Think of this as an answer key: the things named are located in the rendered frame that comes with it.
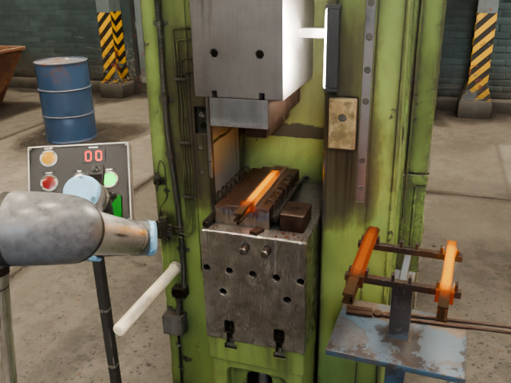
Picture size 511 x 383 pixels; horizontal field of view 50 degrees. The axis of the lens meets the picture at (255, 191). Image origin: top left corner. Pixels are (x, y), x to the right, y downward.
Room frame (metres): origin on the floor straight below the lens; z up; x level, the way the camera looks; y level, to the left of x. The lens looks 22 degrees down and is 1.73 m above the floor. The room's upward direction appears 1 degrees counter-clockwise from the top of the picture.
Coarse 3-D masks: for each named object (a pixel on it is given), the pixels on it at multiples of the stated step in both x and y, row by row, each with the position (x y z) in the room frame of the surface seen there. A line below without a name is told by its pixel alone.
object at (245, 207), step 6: (270, 174) 1.98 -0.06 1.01; (276, 174) 1.98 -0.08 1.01; (264, 180) 1.91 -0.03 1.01; (270, 180) 1.91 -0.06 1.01; (258, 186) 1.85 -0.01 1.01; (264, 186) 1.85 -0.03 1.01; (252, 192) 1.79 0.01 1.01; (258, 192) 1.79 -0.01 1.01; (252, 198) 1.74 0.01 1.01; (258, 198) 1.77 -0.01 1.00; (240, 204) 1.70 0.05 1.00; (246, 204) 1.68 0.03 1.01; (252, 204) 1.68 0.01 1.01; (240, 210) 1.63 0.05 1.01; (246, 210) 1.67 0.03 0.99; (252, 210) 1.68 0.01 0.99; (240, 216) 1.62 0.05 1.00; (246, 216) 1.65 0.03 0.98; (240, 222) 1.60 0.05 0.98
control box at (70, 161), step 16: (80, 144) 1.80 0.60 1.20; (96, 144) 1.80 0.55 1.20; (112, 144) 1.80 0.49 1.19; (128, 144) 1.81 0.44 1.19; (32, 160) 1.76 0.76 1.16; (64, 160) 1.76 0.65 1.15; (80, 160) 1.77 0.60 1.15; (96, 160) 1.77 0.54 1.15; (112, 160) 1.78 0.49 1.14; (128, 160) 1.78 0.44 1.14; (32, 176) 1.73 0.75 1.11; (64, 176) 1.74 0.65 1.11; (128, 176) 1.75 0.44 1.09; (112, 192) 1.72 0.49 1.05; (128, 192) 1.73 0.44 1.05; (128, 208) 1.70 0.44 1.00
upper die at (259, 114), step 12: (216, 96) 1.76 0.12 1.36; (216, 108) 1.74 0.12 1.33; (228, 108) 1.72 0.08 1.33; (240, 108) 1.71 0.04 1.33; (252, 108) 1.70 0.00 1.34; (264, 108) 1.68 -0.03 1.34; (276, 108) 1.77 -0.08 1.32; (288, 108) 1.92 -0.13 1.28; (216, 120) 1.74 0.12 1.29; (228, 120) 1.72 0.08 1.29; (240, 120) 1.71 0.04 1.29; (252, 120) 1.70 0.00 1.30; (264, 120) 1.68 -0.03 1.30; (276, 120) 1.77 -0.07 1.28
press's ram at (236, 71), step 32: (192, 0) 1.75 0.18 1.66; (224, 0) 1.72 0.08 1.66; (256, 0) 1.69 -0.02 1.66; (288, 0) 1.72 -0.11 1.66; (192, 32) 1.76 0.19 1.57; (224, 32) 1.72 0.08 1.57; (256, 32) 1.69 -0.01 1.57; (288, 32) 1.72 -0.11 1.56; (320, 32) 1.82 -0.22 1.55; (224, 64) 1.72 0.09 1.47; (256, 64) 1.69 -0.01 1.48; (288, 64) 1.72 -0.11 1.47; (224, 96) 1.73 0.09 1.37; (256, 96) 1.69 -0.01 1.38; (288, 96) 1.73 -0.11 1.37
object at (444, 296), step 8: (448, 240) 1.51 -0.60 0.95; (448, 248) 1.45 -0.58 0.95; (448, 256) 1.40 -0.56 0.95; (448, 264) 1.36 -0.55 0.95; (448, 272) 1.31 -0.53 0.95; (448, 280) 1.27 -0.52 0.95; (440, 288) 1.23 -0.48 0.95; (448, 288) 1.23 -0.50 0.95; (440, 296) 1.18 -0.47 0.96; (448, 296) 1.18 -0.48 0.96; (440, 304) 1.14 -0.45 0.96; (448, 304) 1.14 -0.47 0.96; (440, 312) 1.13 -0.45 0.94; (440, 320) 1.13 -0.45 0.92
